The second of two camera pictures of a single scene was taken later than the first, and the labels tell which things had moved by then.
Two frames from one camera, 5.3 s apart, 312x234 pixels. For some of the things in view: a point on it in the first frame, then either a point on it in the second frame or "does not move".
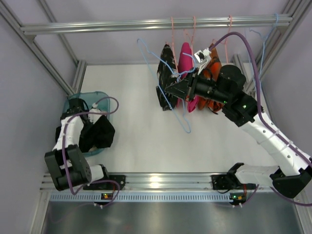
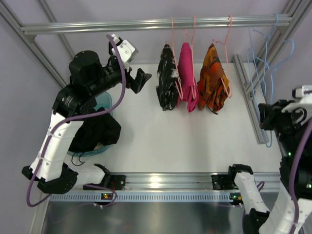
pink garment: (185, 65) does not move
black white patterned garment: (167, 74) does not move
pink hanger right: (225, 40) does not move
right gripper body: (190, 88) → (265, 117)
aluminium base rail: (172, 182) does not move
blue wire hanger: (176, 74) → (269, 67)
